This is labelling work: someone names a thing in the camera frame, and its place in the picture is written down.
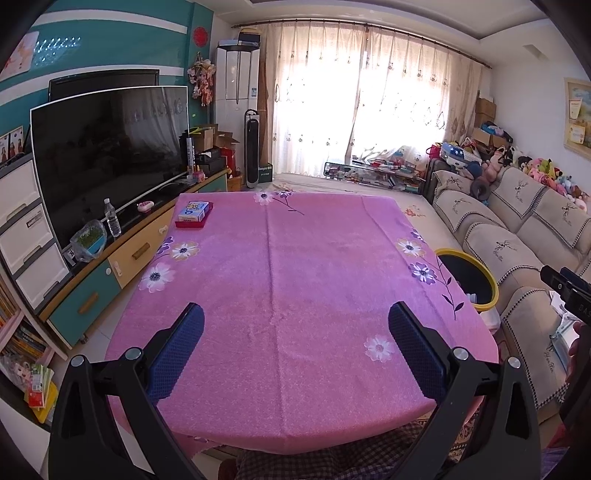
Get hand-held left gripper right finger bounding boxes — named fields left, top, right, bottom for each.
left=388, top=301, right=542, bottom=480

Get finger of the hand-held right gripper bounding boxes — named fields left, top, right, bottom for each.
left=540, top=265, right=583, bottom=298

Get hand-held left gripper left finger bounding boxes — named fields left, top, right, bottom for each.
left=48, top=302, right=205, bottom=480

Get black bin with yellow rim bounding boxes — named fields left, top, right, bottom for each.
left=434, top=248, right=500, bottom=315

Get person's right hand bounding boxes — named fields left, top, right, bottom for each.
left=567, top=320, right=591, bottom=384

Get beige fabric sofa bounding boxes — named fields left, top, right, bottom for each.
left=425, top=166, right=591, bottom=416

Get white bucket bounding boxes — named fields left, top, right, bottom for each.
left=480, top=307, right=502, bottom=333

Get patterned rug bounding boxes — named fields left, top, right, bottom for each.
left=445, top=406, right=485, bottom=464

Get row of plush toys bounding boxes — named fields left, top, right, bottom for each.
left=508, top=148, right=591, bottom=208

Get teal and wood TV cabinet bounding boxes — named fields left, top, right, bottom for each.
left=39, top=168, right=232, bottom=349

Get pink floral tablecloth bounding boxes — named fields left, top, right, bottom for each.
left=105, top=191, right=502, bottom=455

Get flat red box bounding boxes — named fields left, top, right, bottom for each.
left=174, top=203, right=214, bottom=229

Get clear bag with green contents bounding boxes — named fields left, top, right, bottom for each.
left=70, top=220, right=108, bottom=264

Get blue card box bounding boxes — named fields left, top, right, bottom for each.
left=178, top=200, right=211, bottom=222

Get person's checkered pants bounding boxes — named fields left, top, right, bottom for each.
left=219, top=418, right=444, bottom=480

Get clear water bottle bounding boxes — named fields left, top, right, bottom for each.
left=103, top=198, right=122, bottom=238

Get stack of books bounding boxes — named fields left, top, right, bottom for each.
left=0, top=277, right=58, bottom=423

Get blue star plush toy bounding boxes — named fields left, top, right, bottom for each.
left=441, top=142, right=483, bottom=174

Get framed landscape painting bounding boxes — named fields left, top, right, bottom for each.
left=563, top=78, right=591, bottom=162

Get glass coffee table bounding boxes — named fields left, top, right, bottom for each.
left=324, top=159, right=426, bottom=195

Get stack of cardboard boxes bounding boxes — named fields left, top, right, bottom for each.
left=471, top=97, right=513, bottom=153

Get white plastic drawer unit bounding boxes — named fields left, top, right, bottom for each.
left=0, top=154, right=72, bottom=315

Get black tall box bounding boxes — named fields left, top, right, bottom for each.
left=180, top=131, right=195, bottom=178

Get large curved television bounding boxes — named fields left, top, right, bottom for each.
left=30, top=85, right=190, bottom=250

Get open cardboard boxes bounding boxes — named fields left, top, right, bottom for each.
left=191, top=124, right=241, bottom=185

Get black and white tower fan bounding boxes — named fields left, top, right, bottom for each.
left=244, top=109, right=262, bottom=189

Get framed photo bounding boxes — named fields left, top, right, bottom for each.
left=0, top=127, right=24, bottom=167

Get sheer embroidered curtain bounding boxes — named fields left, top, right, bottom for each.
left=259, top=23, right=483, bottom=181

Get hanging pink flower decoration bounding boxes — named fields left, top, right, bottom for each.
left=188, top=53, right=217, bottom=107

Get white standing air conditioner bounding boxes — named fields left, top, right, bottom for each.
left=215, top=44, right=260, bottom=139

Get dark curtain rod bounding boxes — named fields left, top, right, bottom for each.
left=231, top=19, right=492, bottom=70

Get pink cartoon wall poster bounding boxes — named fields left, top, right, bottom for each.
left=0, top=31, right=40, bottom=84

